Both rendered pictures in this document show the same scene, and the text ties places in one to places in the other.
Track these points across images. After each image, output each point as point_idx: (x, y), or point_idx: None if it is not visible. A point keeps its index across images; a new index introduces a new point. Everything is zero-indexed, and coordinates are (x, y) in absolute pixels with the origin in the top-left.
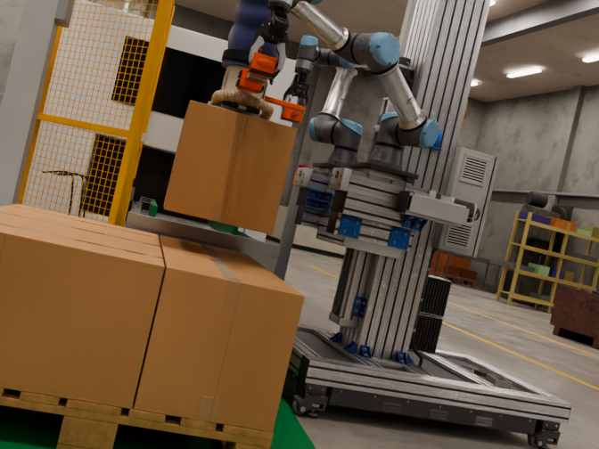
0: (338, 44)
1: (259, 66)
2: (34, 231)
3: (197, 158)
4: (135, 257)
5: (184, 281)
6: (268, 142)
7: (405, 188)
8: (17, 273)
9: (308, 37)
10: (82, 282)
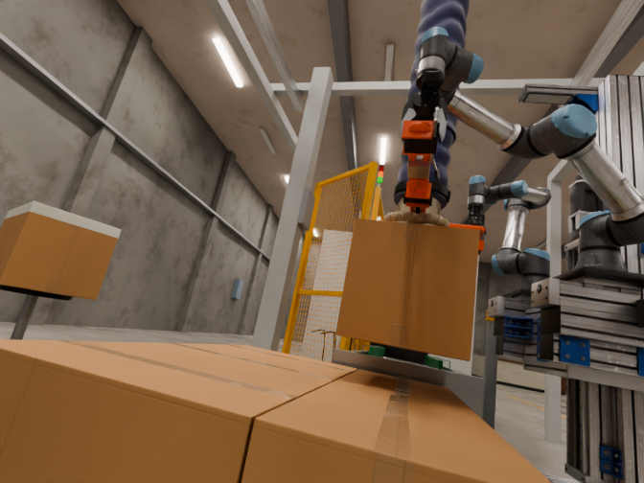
0: (510, 138)
1: (412, 133)
2: (139, 358)
3: (367, 275)
4: (229, 396)
5: (286, 450)
6: (447, 248)
7: (642, 296)
8: (35, 425)
9: (475, 176)
10: (117, 447)
